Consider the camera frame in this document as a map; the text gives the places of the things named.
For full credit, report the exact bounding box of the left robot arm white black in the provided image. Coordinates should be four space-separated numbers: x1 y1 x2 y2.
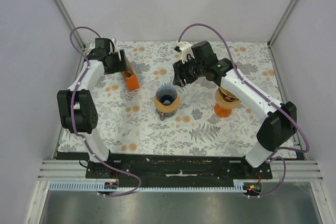
57 38 127 178

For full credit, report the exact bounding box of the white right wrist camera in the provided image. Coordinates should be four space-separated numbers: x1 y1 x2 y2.
174 41 195 63

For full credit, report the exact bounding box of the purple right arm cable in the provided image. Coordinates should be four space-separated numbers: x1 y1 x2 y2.
178 23 310 199

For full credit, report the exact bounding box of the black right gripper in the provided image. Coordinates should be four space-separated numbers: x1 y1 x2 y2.
173 55 205 88

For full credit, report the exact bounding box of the orange coffee filter box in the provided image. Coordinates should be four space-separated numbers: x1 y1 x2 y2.
121 57 140 91

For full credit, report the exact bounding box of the blue cone dripper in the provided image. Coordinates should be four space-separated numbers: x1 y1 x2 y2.
155 85 177 105

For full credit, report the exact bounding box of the floral patterned table mat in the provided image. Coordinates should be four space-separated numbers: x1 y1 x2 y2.
57 40 297 159

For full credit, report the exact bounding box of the aluminium rail front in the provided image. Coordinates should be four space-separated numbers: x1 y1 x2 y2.
37 160 323 182

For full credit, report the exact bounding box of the aluminium frame post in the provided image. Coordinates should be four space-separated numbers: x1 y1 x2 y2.
52 0 86 50
267 0 316 46

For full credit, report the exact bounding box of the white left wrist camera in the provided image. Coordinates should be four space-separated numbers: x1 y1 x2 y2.
109 38 116 53

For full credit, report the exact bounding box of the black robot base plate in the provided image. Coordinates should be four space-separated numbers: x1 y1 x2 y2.
86 154 270 187

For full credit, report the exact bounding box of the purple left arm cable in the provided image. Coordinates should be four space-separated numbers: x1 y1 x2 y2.
70 26 142 197

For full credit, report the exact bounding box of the bamboo ring dripper stand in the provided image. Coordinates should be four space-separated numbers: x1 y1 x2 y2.
215 88 242 110

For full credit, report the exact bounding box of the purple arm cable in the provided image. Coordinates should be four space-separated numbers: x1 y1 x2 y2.
178 23 310 199
70 26 142 197

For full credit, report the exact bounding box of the grey ribbed glass carafe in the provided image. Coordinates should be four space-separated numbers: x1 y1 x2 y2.
155 109 176 121

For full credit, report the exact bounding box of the light blue cable duct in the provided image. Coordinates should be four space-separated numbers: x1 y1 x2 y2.
49 180 256 193

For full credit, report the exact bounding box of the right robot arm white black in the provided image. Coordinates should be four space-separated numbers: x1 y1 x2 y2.
173 41 297 179

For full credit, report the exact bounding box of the aluminium frame post left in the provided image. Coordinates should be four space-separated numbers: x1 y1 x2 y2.
52 0 86 50

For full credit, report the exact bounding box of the ribbed glass coffee dripper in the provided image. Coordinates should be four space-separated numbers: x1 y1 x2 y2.
218 87 240 102

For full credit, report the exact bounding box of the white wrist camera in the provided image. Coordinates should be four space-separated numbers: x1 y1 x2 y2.
174 41 195 63
109 38 116 53

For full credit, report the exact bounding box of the aluminium frame post right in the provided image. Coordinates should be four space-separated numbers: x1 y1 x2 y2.
267 0 316 46

